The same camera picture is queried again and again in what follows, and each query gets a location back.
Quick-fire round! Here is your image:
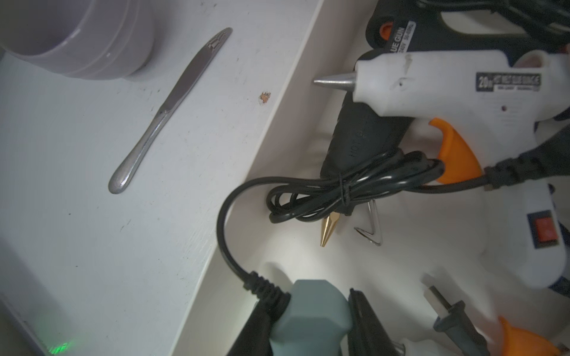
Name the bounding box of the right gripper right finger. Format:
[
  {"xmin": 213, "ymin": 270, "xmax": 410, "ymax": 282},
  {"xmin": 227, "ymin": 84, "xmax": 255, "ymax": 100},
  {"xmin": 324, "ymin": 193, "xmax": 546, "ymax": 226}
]
[{"xmin": 348, "ymin": 289, "xmax": 399, "ymax": 356}]

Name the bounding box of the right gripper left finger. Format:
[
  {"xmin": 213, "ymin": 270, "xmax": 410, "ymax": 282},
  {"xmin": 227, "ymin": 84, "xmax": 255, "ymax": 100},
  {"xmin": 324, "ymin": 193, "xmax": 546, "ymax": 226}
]
[{"xmin": 227, "ymin": 302, "xmax": 278, "ymax": 356}]

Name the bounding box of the cream plastic storage box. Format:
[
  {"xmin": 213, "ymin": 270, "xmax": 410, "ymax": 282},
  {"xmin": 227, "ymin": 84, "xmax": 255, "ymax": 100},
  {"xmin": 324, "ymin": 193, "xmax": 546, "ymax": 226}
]
[{"xmin": 171, "ymin": 0, "xmax": 570, "ymax": 356}]

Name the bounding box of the white hot glue gun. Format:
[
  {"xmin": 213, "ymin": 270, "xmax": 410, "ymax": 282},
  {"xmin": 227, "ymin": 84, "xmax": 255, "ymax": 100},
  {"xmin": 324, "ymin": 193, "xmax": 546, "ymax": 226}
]
[
  {"xmin": 315, "ymin": 50, "xmax": 569, "ymax": 289},
  {"xmin": 395, "ymin": 284, "xmax": 570, "ymax": 356}
]

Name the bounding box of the black hot glue gun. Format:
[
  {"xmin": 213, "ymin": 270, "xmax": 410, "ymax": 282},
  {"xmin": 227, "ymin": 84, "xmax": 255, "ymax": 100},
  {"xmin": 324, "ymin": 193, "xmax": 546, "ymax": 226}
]
[{"xmin": 318, "ymin": 0, "xmax": 570, "ymax": 248}]

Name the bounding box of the metal knife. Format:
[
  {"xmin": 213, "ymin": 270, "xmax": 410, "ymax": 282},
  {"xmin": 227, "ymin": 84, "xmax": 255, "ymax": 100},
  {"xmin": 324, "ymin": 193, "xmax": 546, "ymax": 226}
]
[{"xmin": 108, "ymin": 28, "xmax": 233, "ymax": 194}]

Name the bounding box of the lilac bowl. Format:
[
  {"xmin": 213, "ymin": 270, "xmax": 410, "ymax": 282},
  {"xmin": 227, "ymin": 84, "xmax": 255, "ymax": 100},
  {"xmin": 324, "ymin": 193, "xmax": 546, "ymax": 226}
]
[{"xmin": 1, "ymin": 1, "xmax": 154, "ymax": 80}]

